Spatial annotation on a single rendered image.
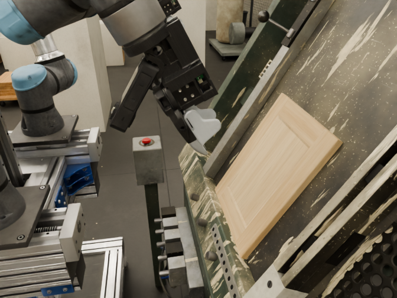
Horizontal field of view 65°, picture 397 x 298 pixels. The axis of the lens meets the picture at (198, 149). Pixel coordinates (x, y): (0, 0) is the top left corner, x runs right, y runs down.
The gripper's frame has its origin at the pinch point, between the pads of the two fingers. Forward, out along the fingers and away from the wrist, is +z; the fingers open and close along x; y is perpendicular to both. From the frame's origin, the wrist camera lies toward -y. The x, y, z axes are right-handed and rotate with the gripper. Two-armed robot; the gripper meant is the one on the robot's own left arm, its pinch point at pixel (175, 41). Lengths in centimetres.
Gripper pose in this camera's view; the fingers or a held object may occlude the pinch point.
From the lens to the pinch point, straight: 114.9
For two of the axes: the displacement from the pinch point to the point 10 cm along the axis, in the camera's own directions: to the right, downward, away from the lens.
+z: 4.6, 7.2, 5.1
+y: 8.7, -4.7, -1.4
